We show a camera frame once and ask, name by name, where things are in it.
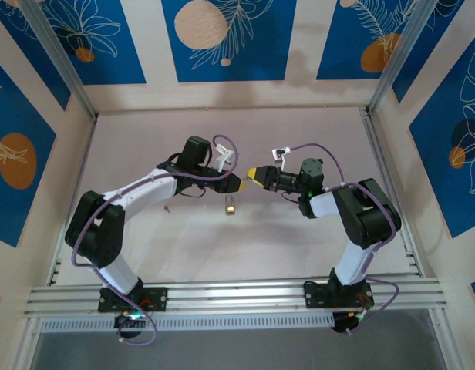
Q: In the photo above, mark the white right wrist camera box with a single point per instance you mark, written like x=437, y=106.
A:
x=278, y=154

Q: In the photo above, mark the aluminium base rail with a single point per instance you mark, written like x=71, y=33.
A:
x=237, y=297

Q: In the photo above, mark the aluminium side rail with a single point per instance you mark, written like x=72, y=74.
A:
x=379, y=154
x=84, y=154

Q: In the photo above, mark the brass long-shackle padlock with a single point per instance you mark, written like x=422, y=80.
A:
x=230, y=209

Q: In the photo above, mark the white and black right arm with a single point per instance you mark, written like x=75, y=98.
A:
x=368, y=216

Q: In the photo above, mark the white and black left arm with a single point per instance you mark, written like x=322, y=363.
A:
x=145, y=190

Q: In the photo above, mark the black base electronics box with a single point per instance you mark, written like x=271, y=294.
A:
x=125, y=321
x=341, y=321

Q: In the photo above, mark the aluminium frame post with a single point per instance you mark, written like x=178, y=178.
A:
x=399, y=54
x=60, y=54

